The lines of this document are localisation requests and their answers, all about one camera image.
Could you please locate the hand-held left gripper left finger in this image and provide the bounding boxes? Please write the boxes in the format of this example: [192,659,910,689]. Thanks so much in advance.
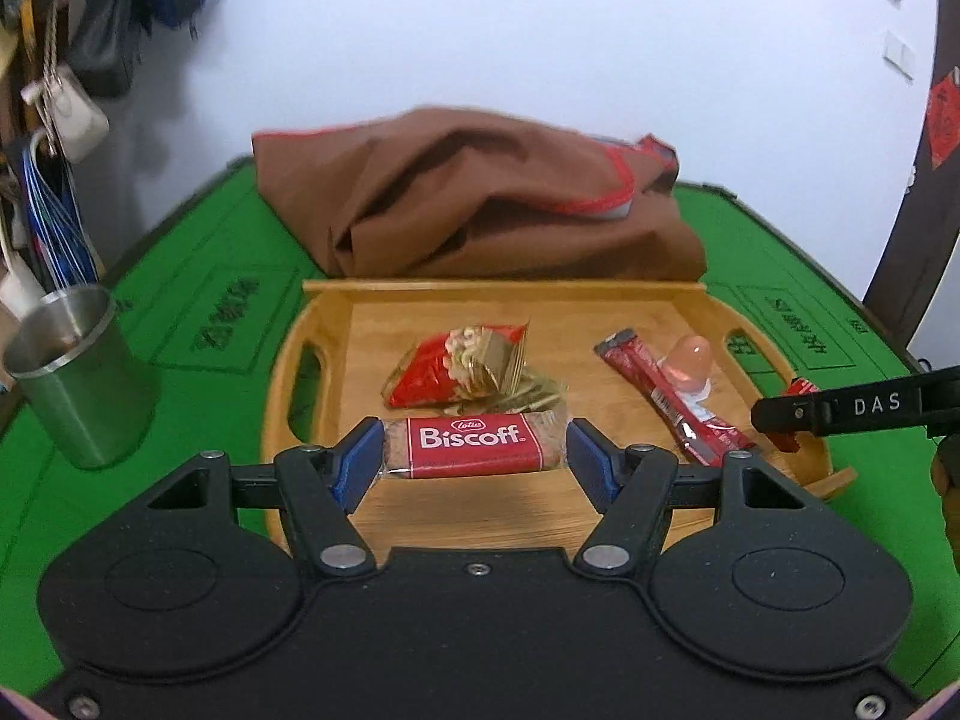
[135,416,387,580]

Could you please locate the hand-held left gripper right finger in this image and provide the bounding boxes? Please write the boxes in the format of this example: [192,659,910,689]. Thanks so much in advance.
[566,418,822,580]

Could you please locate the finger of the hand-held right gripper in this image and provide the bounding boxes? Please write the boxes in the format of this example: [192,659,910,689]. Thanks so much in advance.
[752,382,927,440]

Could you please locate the small red snack packet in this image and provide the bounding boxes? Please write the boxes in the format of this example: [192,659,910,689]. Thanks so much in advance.
[780,377,826,455]

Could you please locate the red mixed nut packet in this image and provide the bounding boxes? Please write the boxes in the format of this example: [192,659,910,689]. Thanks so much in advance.
[384,321,532,410]

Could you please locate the red biscuit packet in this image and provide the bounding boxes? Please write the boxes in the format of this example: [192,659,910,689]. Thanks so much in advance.
[379,412,567,479]

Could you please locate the bamboo serving tray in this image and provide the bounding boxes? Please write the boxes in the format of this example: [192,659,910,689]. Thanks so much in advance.
[261,279,857,569]

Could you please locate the pink jelly cup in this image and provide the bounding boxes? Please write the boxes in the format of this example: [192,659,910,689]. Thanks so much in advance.
[660,335,713,400]

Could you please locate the person's right hand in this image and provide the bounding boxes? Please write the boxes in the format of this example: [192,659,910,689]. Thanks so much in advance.
[930,439,960,541]

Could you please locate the dark door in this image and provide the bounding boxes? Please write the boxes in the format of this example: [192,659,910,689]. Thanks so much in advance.
[862,0,960,361]

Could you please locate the red door decoration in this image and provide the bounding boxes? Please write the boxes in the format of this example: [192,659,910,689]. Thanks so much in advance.
[928,67,960,170]

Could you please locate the stainless steel cup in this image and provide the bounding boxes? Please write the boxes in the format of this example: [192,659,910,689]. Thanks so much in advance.
[4,285,162,470]

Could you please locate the brown cloth with red trim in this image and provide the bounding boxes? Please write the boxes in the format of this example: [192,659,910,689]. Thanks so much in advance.
[251,106,710,282]

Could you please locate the white paper bag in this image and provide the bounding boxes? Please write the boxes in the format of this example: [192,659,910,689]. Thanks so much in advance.
[0,225,46,323]

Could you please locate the white small handbag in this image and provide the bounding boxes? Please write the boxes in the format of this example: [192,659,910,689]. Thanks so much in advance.
[22,64,110,162]

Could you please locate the black hanging bag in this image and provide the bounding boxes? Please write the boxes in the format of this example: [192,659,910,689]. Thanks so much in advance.
[67,0,151,98]

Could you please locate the white wall switch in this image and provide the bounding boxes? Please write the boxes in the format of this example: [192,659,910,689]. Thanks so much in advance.
[885,30,917,80]

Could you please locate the blue lanyards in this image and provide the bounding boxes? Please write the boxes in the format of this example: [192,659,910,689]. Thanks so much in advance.
[22,131,102,293]

